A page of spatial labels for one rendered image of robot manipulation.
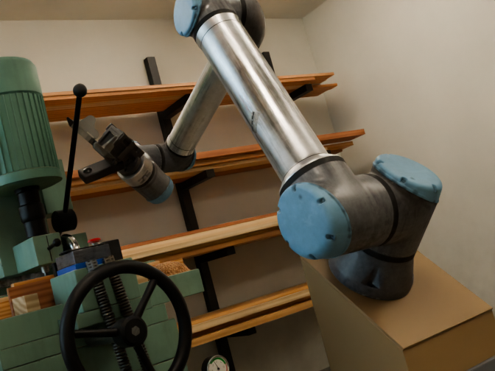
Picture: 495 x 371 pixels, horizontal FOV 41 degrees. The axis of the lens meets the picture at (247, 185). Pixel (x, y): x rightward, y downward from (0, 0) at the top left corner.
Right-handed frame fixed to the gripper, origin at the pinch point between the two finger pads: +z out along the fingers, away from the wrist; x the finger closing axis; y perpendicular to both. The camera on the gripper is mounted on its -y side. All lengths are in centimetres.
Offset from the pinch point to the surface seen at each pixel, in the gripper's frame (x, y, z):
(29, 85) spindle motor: -9.4, 0.9, 12.6
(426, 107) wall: -103, 164, -284
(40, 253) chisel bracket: 15.7, -27.0, -3.7
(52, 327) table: 35.8, -34.4, -2.2
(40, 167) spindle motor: 5.0, -12.1, 4.9
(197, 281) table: 34.9, -8.7, -31.4
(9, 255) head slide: 4.2, -34.2, -6.8
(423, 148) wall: -95, 144, -302
